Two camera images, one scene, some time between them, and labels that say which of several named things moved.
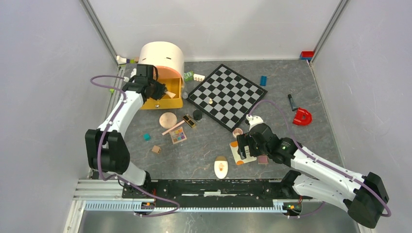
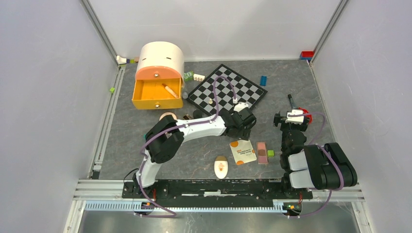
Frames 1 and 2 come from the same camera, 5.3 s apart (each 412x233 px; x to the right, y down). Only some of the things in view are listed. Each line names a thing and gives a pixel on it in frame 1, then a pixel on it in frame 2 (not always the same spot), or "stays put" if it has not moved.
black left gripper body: [157, 89] → [243, 132]
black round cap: [197, 114] stays put
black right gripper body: [255, 150] → [286, 127]
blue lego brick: [263, 80] stays put
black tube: [293, 105] stays put
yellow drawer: [173, 85] stays put
